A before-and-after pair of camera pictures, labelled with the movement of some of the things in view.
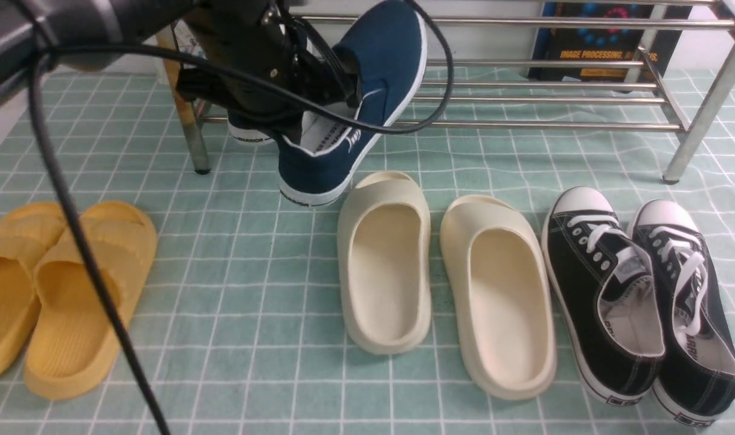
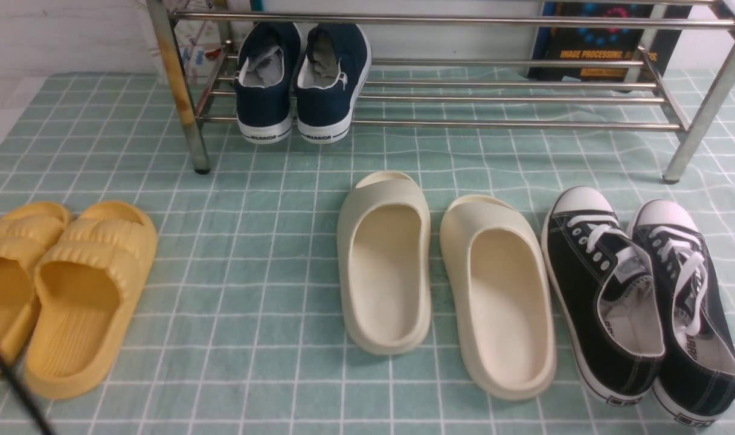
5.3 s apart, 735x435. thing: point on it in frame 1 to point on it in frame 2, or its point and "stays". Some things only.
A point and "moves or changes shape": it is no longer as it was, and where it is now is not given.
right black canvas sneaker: [700, 373] stays
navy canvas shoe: [388, 46] moves or changes shape
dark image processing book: [656, 47] stays
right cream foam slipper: [501, 295] stays
